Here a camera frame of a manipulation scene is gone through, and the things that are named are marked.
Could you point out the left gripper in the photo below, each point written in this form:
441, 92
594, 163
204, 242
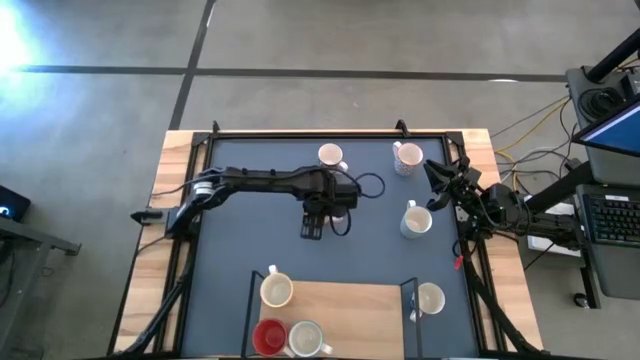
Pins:
314, 220

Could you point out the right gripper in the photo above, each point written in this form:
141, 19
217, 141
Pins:
456, 186

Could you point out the green white patterned mug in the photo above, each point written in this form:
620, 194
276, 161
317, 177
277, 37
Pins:
417, 221

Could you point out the grey white patterned mug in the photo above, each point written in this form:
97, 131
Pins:
410, 155

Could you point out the blue floral white mug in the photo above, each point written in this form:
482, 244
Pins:
330, 154

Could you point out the cream mug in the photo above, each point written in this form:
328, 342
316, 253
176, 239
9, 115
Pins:
276, 290

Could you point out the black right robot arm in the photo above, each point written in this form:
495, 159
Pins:
500, 206

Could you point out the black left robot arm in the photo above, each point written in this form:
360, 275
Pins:
260, 181

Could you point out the blue grey table mat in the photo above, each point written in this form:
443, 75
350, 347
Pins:
250, 250

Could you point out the red tag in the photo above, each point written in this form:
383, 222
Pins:
457, 262

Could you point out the wooden riser shelf black legs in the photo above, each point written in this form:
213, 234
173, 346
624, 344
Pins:
350, 320

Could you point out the pale grey mug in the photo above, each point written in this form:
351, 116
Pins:
305, 338

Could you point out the black cart pole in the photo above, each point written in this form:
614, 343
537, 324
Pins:
615, 57
560, 189

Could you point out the red mug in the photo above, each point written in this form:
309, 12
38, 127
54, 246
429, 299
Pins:
270, 337

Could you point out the black keyboard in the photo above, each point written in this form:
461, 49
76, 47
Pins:
612, 220

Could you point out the grey computer cart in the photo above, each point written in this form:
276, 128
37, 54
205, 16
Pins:
615, 172

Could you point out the black caster wheel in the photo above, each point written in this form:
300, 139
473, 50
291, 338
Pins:
580, 300

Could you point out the computer monitor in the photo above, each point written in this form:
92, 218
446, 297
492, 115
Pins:
620, 132

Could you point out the grey metal stand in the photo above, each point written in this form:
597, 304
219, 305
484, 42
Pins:
40, 241

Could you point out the black device blue light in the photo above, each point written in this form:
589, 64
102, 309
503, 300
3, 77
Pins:
11, 204

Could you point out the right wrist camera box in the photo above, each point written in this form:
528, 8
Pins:
471, 176

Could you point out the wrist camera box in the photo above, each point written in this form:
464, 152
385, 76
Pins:
346, 196
471, 176

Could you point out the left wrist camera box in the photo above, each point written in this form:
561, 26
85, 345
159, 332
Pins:
346, 196

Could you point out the black frame clamp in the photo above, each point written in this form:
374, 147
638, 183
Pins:
401, 126
216, 126

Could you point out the black metal table frame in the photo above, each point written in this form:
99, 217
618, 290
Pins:
325, 135

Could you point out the metal side bracket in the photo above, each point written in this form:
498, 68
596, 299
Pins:
147, 216

